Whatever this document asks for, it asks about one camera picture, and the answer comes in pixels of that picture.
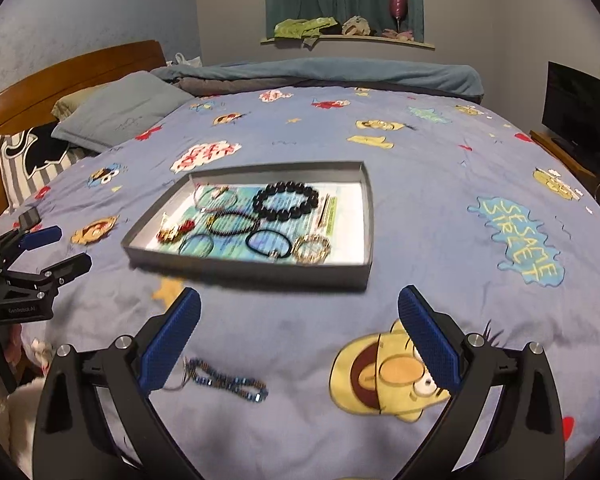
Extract blue beaded rope bracelet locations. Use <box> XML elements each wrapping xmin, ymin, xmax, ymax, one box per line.
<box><xmin>182</xmin><ymin>356</ymin><xmax>271</xmax><ymax>404</ymax></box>

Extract silver wire bangle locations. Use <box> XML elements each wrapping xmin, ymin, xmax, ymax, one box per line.
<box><xmin>178</xmin><ymin>233</ymin><xmax>214</xmax><ymax>258</ymax></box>

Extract dark red small-bead bracelet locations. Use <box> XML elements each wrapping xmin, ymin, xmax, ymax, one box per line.
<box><xmin>206</xmin><ymin>210</ymin><xmax>262</xmax><ymax>238</ymax></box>

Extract black cord bracelet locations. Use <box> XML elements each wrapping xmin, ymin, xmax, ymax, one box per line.
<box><xmin>244</xmin><ymin>227</ymin><xmax>295</xmax><ymax>261</ymax></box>

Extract large black bead bracelet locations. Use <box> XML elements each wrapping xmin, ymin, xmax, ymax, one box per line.
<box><xmin>251</xmin><ymin>180</ymin><xmax>321</xmax><ymax>222</ymax></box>

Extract striped black white pillow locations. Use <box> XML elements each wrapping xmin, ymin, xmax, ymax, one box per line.
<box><xmin>0</xmin><ymin>120</ymin><xmax>94</xmax><ymax>209</ymax></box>

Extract wooden headboard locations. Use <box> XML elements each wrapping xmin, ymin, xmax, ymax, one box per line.
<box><xmin>0</xmin><ymin>40</ymin><xmax>166</xmax><ymax>215</ymax></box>

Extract olive yellow pillow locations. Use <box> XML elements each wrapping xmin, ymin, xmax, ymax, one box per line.
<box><xmin>50</xmin><ymin>84</ymin><xmax>107</xmax><ymax>122</ymax></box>

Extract Sesame Street blue bedsheet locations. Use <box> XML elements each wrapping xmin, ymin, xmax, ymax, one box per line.
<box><xmin>17</xmin><ymin>87</ymin><xmax>600</xmax><ymax>479</ymax></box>

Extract grey-blue pillow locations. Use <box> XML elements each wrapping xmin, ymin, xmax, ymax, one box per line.
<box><xmin>52</xmin><ymin>72</ymin><xmax>193</xmax><ymax>153</ymax></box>

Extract printed paper sheet liner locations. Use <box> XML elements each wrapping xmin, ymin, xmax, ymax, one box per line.
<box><xmin>134</xmin><ymin>182</ymin><xmax>366</xmax><ymax>266</ymax></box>

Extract grey cardboard box tray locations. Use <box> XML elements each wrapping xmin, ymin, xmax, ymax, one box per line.
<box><xmin>122</xmin><ymin>162</ymin><xmax>374</xmax><ymax>290</ymax></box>

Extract wooden tv stand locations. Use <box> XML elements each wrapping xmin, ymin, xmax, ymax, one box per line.
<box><xmin>529</xmin><ymin>130</ymin><xmax>600</xmax><ymax>194</ymax></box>

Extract black flat-screen television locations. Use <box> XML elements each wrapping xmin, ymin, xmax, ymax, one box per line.
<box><xmin>542</xmin><ymin>61</ymin><xmax>600</xmax><ymax>173</ymax></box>

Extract teal blue blanket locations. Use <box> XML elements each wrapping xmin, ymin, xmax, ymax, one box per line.
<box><xmin>151</xmin><ymin>56</ymin><xmax>484</xmax><ymax>103</ymax></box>

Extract pink cloth on sill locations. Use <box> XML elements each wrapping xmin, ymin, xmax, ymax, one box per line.
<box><xmin>380</xmin><ymin>28</ymin><xmax>415</xmax><ymax>42</ymax></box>

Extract wooden window sill shelf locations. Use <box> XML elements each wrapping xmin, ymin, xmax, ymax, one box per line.
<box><xmin>260</xmin><ymin>35</ymin><xmax>436</xmax><ymax>51</ymax></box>

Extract green cloth on sill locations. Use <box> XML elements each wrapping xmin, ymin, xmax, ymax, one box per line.
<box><xmin>273</xmin><ymin>16</ymin><xmax>340</xmax><ymax>47</ymax></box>

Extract beige cloth on sill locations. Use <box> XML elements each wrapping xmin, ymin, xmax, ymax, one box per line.
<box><xmin>341</xmin><ymin>15</ymin><xmax>372</xmax><ymax>37</ymax></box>

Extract pink glass vase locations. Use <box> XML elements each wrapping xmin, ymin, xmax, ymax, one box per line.
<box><xmin>389</xmin><ymin>0</ymin><xmax>408</xmax><ymax>32</ymax></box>

